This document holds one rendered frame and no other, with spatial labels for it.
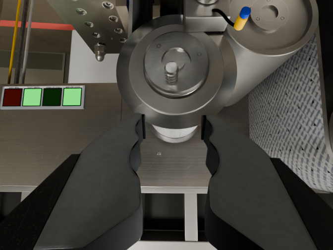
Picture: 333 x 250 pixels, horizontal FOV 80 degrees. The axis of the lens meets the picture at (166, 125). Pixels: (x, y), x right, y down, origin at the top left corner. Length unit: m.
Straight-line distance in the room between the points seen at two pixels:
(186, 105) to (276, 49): 0.13
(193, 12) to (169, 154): 0.39
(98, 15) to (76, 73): 1.73
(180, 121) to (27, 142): 0.54
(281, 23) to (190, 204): 0.45
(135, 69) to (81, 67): 2.02
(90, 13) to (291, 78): 0.44
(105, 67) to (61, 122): 1.58
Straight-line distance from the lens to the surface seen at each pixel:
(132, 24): 0.30
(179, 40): 0.25
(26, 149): 0.70
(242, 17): 0.21
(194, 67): 0.23
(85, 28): 0.61
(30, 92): 0.72
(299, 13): 0.34
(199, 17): 0.25
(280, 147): 0.39
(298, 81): 0.35
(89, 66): 2.24
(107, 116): 0.60
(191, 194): 0.58
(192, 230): 0.60
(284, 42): 0.31
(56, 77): 3.06
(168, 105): 0.23
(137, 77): 0.25
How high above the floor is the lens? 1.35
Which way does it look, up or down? 9 degrees down
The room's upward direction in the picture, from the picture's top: 180 degrees counter-clockwise
